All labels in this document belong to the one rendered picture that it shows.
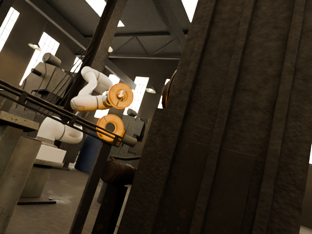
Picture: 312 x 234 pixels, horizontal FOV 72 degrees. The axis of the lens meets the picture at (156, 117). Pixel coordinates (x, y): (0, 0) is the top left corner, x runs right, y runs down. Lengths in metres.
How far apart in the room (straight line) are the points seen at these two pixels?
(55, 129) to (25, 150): 0.79
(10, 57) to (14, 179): 12.79
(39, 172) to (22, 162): 0.76
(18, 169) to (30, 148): 0.12
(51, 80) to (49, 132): 4.70
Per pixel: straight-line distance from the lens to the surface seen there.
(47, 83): 6.74
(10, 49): 14.08
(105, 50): 4.92
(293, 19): 1.22
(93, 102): 1.53
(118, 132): 1.25
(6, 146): 1.54
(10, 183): 1.43
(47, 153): 2.07
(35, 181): 2.17
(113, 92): 1.28
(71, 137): 2.22
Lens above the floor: 0.58
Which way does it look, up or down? 12 degrees up
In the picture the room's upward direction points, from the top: 17 degrees clockwise
